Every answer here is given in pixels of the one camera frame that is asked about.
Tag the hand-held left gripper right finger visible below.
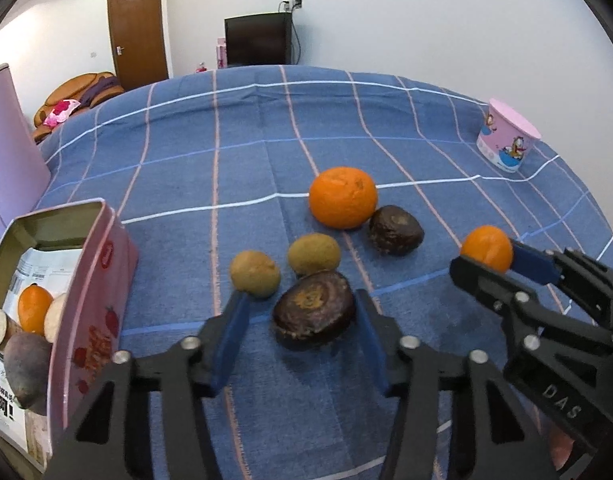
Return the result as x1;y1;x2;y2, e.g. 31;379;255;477
355;289;560;480

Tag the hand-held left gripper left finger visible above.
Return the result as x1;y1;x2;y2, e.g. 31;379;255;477
46;290;252;480

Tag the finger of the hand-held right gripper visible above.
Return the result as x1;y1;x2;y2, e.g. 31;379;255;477
449;255;542;341
511;240;613;322

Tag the small orange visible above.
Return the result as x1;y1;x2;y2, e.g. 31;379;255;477
460;225;514;274
17;284;54;336

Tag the large dark passion fruit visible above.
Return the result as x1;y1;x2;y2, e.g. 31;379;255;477
271;270;358;351

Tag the brown kiwi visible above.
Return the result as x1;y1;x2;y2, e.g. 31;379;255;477
287;233;342;277
230;251;281;298

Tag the small dark passion fruit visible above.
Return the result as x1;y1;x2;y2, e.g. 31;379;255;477
369;205;425;256

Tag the pink metal tin box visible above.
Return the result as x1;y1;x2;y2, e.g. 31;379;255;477
0;199;140;476

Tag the large orange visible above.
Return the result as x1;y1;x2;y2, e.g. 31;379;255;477
309;166;378;231

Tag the purple sweet potato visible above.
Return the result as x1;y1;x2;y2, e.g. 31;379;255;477
4;332;53;409

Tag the pink cartoon cup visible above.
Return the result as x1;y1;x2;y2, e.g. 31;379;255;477
477;98;542;174

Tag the blue checked tablecloth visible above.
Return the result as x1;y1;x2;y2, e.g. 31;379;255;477
0;65;613;480

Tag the printed paper leaflet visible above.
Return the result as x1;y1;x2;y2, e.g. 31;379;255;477
0;245;84;466

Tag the purple cloth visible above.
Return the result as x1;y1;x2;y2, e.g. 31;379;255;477
76;76;123;109

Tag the pink floral pillow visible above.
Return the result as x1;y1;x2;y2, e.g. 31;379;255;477
42;100;81;126

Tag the pink electric kettle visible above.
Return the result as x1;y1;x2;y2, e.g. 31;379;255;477
0;63;51;241

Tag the short brown leather sofa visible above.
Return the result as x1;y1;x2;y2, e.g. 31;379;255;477
34;71;126;144

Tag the black television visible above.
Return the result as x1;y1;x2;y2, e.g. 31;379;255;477
224;11;293;68

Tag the brown wooden door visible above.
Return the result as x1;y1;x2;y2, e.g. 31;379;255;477
107;0;169;92

